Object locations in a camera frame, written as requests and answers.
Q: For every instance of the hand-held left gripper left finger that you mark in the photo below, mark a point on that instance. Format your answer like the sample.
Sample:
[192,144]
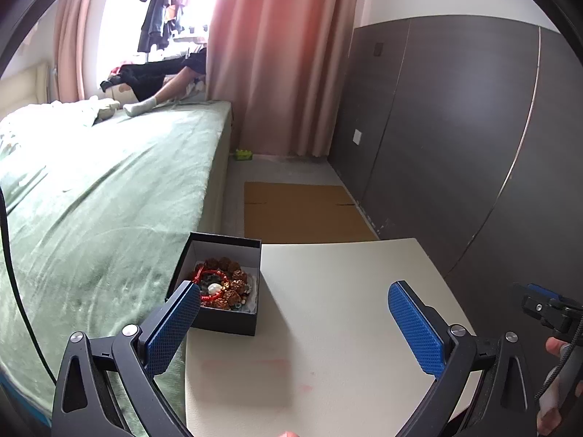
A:
[173,327]

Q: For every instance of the dark wall switch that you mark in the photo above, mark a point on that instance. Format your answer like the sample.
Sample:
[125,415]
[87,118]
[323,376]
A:
[379,49]

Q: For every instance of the bed with green sheet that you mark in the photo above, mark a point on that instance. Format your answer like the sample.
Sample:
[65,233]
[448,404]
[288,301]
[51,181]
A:
[114,200]

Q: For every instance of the beige padded headboard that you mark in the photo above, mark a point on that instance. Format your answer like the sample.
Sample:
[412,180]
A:
[25,86]

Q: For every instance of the wide pink curtain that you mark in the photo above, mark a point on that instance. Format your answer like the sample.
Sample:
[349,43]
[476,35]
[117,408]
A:
[273,54]

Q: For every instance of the pale crumpled duvet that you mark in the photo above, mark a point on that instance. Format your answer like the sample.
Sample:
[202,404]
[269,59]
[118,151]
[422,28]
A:
[59,114]

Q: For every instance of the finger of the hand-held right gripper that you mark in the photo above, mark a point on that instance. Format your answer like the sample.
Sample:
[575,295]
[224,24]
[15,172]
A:
[546,292]

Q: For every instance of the black jewelry box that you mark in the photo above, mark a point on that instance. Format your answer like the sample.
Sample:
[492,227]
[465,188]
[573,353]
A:
[227,323]

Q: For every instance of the white wall socket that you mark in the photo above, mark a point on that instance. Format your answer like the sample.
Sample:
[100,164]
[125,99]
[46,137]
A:
[358,137]

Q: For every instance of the dark hanging clothes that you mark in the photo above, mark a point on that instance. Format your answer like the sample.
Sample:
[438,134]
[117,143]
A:
[159,13]

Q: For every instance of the narrow pink curtain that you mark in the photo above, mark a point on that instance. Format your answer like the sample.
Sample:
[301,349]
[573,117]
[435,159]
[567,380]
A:
[75,41]

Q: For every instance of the person's right hand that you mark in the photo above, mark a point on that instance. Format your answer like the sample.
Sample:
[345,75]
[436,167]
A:
[555,347]

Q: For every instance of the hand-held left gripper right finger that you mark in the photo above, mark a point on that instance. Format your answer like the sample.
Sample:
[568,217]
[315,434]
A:
[414,327]

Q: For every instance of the flat brown cardboard sheet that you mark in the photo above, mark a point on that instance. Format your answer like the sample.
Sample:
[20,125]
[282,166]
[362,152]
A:
[296,214]

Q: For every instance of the small green toy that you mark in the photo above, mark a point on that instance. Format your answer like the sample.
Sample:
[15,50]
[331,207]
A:
[243,155]

